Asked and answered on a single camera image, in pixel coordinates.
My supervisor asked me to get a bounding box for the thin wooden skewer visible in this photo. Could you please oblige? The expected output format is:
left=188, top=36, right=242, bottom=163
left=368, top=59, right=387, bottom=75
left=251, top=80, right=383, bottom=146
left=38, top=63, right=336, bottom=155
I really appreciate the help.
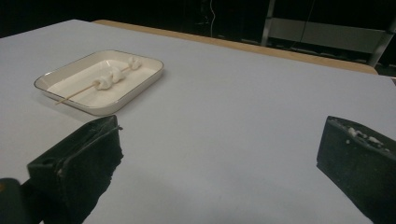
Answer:
left=55, top=64, right=138, bottom=105

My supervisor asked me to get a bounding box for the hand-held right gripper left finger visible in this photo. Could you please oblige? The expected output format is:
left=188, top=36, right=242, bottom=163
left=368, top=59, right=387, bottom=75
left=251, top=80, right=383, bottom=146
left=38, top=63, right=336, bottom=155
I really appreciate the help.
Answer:
left=27, top=115, right=124, bottom=224

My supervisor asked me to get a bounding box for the white marshmallow piece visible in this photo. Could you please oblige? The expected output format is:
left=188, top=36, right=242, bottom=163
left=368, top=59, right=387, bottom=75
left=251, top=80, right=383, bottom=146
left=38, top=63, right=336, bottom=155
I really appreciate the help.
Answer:
left=108, top=68, right=126, bottom=84
left=127, top=56, right=143, bottom=71
left=92, top=76, right=114, bottom=91

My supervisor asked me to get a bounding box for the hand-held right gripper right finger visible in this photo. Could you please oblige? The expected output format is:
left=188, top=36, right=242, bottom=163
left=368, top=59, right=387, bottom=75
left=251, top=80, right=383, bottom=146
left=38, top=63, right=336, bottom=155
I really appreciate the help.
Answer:
left=316, top=115, right=396, bottom=224

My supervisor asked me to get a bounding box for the white rectangular tray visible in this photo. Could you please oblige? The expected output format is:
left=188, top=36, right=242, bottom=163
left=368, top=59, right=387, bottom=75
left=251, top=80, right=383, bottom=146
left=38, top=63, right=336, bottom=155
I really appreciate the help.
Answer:
left=33, top=49, right=165, bottom=117

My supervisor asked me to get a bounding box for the white hanging cable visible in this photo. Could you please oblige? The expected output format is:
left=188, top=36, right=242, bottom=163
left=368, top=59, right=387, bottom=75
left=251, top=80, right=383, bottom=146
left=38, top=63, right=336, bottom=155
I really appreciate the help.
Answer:
left=208, top=0, right=217, bottom=39

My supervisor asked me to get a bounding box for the white metal stand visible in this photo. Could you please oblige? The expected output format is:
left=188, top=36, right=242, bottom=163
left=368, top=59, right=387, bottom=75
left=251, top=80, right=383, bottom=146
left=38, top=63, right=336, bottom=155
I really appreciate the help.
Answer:
left=261, top=0, right=396, bottom=68

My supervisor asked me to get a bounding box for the pale table board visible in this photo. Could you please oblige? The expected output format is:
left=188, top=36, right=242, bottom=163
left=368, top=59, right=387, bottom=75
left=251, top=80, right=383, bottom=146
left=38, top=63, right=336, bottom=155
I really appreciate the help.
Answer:
left=0, top=19, right=396, bottom=224

